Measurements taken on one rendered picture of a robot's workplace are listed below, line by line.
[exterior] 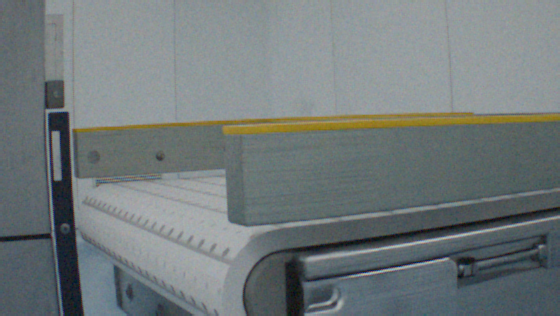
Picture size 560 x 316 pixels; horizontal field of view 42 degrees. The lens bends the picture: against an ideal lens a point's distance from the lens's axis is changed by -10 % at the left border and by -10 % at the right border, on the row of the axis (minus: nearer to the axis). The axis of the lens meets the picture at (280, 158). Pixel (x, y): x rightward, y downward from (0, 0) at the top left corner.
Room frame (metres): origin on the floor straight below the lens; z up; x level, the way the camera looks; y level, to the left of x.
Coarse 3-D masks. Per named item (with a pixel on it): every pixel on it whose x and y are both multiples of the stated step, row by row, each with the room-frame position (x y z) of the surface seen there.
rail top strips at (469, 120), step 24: (216, 120) 0.56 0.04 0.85; (240, 120) 0.56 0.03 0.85; (264, 120) 0.57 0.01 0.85; (288, 120) 0.58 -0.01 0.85; (360, 120) 0.29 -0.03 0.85; (384, 120) 0.29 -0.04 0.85; (408, 120) 0.30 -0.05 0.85; (432, 120) 0.30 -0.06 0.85; (456, 120) 0.31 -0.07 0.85; (480, 120) 0.31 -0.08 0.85; (504, 120) 0.32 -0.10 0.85; (528, 120) 0.33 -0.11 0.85; (552, 120) 0.34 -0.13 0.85
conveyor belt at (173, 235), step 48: (96, 192) 0.50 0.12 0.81; (144, 192) 0.45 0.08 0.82; (192, 192) 0.44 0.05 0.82; (528, 192) 0.36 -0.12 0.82; (96, 240) 0.46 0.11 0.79; (144, 240) 0.37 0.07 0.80; (192, 240) 0.32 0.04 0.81; (240, 240) 0.29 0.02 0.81; (288, 240) 0.29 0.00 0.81; (336, 240) 0.30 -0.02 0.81; (192, 288) 0.31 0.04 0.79; (240, 288) 0.28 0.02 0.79
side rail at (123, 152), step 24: (312, 120) 0.59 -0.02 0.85; (336, 120) 0.60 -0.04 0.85; (96, 144) 0.51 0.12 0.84; (120, 144) 0.52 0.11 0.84; (144, 144) 0.53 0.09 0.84; (168, 144) 0.54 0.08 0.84; (192, 144) 0.55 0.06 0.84; (216, 144) 0.55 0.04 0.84; (96, 168) 0.51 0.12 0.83; (120, 168) 0.52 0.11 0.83; (144, 168) 0.53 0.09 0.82; (168, 168) 0.54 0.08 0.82; (192, 168) 0.55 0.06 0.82; (216, 168) 0.55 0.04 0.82
